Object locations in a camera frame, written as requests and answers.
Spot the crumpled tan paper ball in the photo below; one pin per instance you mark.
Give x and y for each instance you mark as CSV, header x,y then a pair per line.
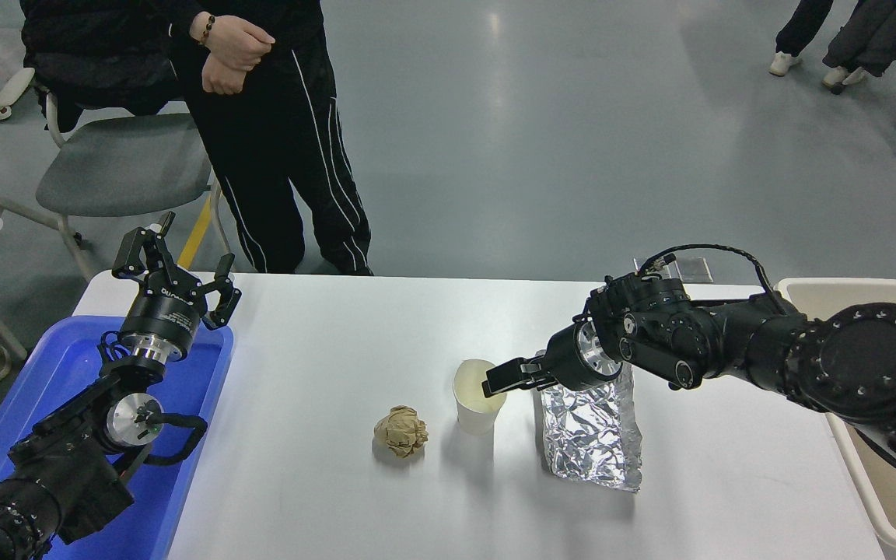
x,y
401,432

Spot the person's left hand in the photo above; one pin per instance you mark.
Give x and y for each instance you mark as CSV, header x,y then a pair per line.
x,y
222,78

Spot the metal floor plate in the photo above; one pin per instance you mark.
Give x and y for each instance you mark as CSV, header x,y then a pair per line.
x,y
695,268

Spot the person's right hand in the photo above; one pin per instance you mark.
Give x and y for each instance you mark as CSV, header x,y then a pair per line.
x,y
242,43

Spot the white paper cup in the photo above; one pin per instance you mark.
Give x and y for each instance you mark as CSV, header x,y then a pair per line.
x,y
475,416

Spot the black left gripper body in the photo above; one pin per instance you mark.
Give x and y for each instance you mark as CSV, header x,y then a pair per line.
x,y
164,315

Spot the silver foil tray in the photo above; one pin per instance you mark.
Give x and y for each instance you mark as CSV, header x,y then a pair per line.
x,y
592,435

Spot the large pale bin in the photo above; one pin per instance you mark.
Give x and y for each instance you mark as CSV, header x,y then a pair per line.
x,y
883,505

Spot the white shoe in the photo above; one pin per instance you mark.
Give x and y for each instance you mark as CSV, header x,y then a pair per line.
x,y
843,76

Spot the black jacket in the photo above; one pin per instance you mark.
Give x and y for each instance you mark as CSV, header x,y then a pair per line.
x,y
98,54

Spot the blue plastic tray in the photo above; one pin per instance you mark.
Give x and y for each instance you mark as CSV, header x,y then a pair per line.
x,y
67,365

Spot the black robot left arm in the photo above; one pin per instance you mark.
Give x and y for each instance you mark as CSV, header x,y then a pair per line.
x,y
59,474

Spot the grey chair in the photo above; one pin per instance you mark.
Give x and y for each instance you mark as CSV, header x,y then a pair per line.
x,y
121,167

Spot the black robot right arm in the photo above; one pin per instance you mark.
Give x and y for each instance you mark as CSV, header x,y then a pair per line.
x,y
868,358

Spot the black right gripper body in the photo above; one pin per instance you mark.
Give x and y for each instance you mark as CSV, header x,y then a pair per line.
x,y
565,362

